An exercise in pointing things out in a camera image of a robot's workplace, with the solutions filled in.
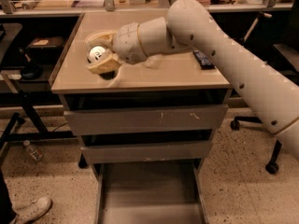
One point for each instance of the grey middle drawer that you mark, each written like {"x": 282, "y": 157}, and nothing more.
{"x": 147, "y": 152}

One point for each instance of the water bottle on floor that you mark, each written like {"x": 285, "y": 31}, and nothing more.
{"x": 33, "y": 151}

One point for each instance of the grey drawer cabinet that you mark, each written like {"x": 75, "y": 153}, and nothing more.
{"x": 178, "y": 81}

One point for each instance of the dark blue snack bar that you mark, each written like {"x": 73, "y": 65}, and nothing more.
{"x": 203, "y": 60}

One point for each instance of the white sneaker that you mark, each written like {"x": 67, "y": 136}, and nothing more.
{"x": 32, "y": 212}

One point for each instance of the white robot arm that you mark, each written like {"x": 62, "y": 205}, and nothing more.
{"x": 186, "y": 26}

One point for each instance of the dark trouser leg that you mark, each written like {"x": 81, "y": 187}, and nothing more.
{"x": 7, "y": 213}

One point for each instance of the black box under bench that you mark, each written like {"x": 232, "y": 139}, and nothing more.
{"x": 46, "y": 50}

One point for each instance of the white handled tool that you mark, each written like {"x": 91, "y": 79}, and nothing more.
{"x": 240, "y": 43}

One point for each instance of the clear plastic water bottle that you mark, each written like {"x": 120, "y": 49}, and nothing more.
{"x": 153, "y": 62}

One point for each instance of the green soda can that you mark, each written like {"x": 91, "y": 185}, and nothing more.
{"x": 93, "y": 55}

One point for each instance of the grey top drawer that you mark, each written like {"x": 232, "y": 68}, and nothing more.
{"x": 145, "y": 120}

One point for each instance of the open grey bottom drawer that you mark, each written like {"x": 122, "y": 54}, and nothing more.
{"x": 159, "y": 192}

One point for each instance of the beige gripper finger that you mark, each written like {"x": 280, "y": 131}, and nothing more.
{"x": 101, "y": 38}
{"x": 106, "y": 63}

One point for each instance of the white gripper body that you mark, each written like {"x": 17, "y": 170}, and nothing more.
{"x": 127, "y": 43}

